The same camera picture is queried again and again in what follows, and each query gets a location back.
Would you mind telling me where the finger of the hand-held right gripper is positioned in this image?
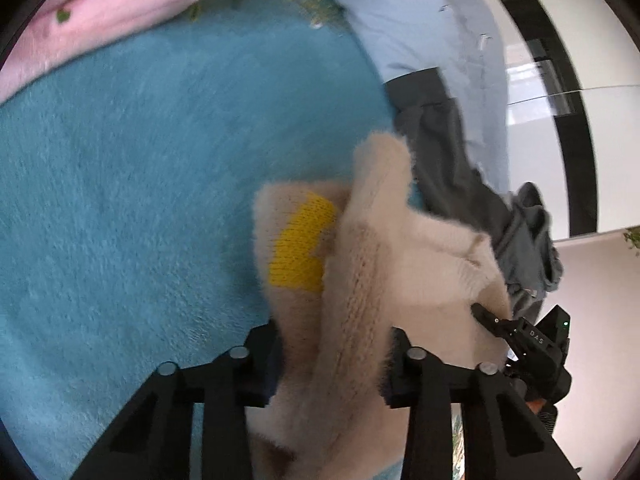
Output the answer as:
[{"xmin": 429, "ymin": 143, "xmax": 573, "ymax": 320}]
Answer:
[{"xmin": 472, "ymin": 302, "xmax": 523, "ymax": 356}]

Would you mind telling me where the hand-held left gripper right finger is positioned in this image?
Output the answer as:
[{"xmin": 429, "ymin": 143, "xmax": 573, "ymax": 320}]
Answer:
[{"xmin": 382, "ymin": 327, "xmax": 583, "ymax": 480}]

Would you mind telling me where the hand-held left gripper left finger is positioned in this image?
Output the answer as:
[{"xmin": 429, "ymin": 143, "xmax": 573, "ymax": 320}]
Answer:
[{"xmin": 70, "ymin": 322, "xmax": 281, "ymax": 480}]

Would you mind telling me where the beige fuzzy sweater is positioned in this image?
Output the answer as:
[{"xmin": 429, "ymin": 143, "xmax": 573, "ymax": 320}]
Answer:
[{"xmin": 247, "ymin": 132, "xmax": 513, "ymax": 480}]

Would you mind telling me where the grey-green garment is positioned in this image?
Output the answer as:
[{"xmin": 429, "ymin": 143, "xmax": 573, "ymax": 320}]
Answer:
[{"xmin": 492, "ymin": 182, "xmax": 563, "ymax": 321}]

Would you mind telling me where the dark grey garment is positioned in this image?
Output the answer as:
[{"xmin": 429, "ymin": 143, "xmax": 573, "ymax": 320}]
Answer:
[{"xmin": 382, "ymin": 67, "xmax": 516, "ymax": 241}]

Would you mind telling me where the glossy white black wardrobe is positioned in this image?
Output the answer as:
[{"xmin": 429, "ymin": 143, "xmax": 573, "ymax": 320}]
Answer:
[{"xmin": 470, "ymin": 0, "xmax": 640, "ymax": 241}]

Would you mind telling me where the teal floral blanket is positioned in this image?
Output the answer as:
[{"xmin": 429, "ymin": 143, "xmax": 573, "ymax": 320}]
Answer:
[{"xmin": 0, "ymin": 0, "xmax": 466, "ymax": 480}]

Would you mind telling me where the light blue floral duvet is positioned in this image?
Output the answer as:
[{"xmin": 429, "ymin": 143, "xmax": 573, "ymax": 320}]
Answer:
[{"xmin": 305, "ymin": 0, "xmax": 511, "ymax": 196}]

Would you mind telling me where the pink blanket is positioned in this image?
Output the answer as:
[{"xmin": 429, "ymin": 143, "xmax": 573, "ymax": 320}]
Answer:
[{"xmin": 0, "ymin": 0, "xmax": 231, "ymax": 106}]

